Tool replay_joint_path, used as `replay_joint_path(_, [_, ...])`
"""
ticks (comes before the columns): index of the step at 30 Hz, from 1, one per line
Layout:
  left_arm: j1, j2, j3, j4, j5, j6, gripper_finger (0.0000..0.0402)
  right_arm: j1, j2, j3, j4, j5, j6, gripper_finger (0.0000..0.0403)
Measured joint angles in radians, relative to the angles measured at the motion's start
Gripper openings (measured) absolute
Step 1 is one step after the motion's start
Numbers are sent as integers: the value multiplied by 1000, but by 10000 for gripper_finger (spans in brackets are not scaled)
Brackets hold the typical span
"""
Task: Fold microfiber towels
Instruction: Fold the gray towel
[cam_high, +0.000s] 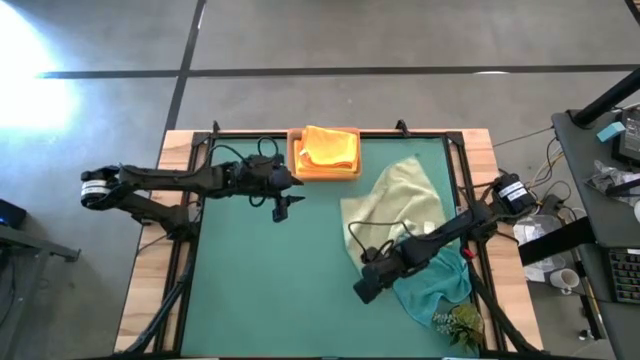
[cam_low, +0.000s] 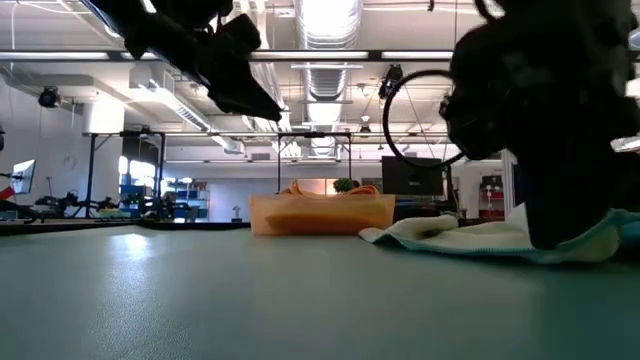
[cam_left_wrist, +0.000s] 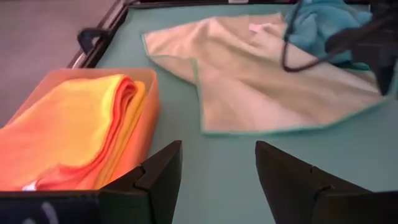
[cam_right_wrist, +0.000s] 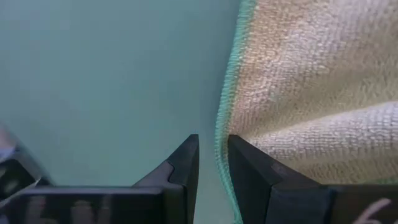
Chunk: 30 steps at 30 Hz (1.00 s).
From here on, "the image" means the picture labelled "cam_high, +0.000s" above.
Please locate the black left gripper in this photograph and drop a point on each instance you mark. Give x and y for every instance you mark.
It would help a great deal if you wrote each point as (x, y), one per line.
(255, 177)

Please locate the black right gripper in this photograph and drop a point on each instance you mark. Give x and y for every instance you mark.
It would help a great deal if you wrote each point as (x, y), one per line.
(395, 262)

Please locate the light orange microfiber towel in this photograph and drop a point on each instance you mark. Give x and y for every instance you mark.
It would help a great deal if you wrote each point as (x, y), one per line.
(335, 172)

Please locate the teal microfiber towel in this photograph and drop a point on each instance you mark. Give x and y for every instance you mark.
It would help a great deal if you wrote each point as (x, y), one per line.
(440, 285)

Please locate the light green microfiber towel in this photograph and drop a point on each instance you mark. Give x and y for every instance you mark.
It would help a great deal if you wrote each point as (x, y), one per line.
(400, 200)

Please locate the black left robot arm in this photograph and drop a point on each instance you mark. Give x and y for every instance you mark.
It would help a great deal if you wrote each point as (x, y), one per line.
(160, 177)

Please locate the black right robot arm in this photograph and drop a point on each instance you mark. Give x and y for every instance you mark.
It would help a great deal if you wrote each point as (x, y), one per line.
(450, 230)

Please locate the orange plastic bin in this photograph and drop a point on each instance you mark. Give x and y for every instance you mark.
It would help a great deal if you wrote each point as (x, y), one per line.
(290, 165)

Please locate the small artificial green plant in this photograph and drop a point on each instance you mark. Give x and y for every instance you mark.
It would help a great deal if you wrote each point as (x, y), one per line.
(465, 325)

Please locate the white plastic bag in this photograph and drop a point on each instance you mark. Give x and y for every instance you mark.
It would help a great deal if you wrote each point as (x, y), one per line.
(530, 230)

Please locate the black desk support bar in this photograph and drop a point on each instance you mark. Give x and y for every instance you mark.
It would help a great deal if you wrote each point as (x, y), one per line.
(555, 242)

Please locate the black power strip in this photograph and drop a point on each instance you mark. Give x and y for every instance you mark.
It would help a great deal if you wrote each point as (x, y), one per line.
(550, 205)

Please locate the white mug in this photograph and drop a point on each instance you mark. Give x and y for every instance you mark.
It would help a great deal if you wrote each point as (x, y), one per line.
(565, 278)

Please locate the dark grey side desk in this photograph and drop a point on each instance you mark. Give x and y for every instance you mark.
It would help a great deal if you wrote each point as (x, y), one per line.
(600, 220)

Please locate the clear plastic bag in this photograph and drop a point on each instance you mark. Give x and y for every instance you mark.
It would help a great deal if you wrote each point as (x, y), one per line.
(607, 175)

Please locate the black computer keyboard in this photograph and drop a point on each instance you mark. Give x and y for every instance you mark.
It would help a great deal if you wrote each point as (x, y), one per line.
(625, 275)

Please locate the black electronic device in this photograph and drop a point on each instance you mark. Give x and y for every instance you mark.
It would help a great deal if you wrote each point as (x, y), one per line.
(631, 135)

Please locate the grey metal stand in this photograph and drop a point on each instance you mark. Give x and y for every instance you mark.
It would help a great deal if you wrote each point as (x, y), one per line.
(30, 245)

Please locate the black box with blue light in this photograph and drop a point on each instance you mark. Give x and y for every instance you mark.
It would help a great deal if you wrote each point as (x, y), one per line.
(12, 215)

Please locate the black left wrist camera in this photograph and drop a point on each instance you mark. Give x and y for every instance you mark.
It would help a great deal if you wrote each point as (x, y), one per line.
(280, 212)

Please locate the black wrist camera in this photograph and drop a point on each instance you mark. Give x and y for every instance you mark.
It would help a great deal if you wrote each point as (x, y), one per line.
(366, 292)
(280, 212)

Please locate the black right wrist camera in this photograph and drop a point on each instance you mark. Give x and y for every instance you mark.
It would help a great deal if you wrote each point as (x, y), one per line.
(366, 292)

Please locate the black metal table frame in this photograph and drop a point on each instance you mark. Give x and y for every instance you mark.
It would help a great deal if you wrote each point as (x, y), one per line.
(202, 136)

